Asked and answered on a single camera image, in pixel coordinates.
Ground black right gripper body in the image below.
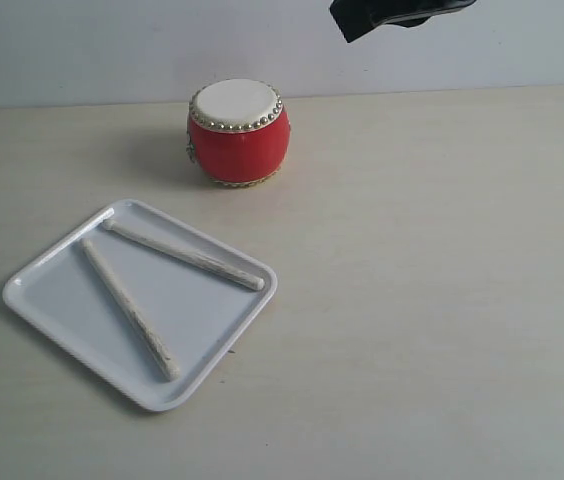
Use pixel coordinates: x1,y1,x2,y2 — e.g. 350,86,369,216
369,0,476,28

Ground white drumstick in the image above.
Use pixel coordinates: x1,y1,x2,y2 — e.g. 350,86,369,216
79,239,179,381
102,219,265,291

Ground red small drum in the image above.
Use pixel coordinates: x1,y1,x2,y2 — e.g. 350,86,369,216
187,78,291,188

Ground white plastic tray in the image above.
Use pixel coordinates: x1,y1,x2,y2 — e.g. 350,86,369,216
2,199,277,412

